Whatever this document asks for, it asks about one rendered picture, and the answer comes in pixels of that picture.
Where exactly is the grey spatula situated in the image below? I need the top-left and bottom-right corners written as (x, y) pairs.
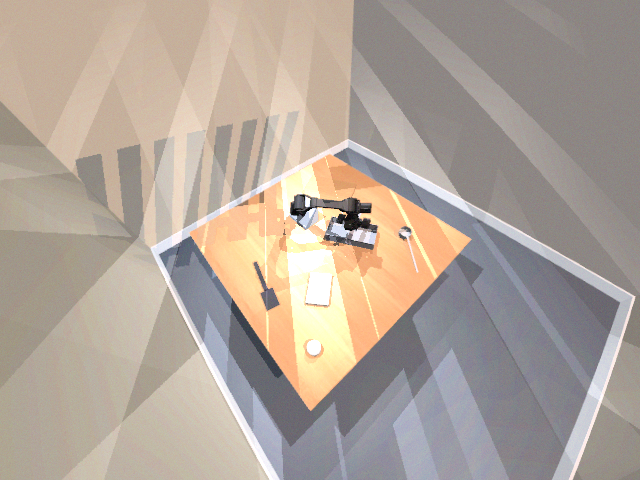
top-left (253, 261), bottom-right (280, 311)

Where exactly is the light wooden board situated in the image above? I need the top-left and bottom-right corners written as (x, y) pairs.
top-left (302, 175), bottom-right (357, 201)

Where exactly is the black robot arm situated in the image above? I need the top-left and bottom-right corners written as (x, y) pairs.
top-left (290, 194), bottom-right (372, 231)

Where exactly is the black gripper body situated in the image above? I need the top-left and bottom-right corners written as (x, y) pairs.
top-left (336, 214), bottom-right (371, 229)

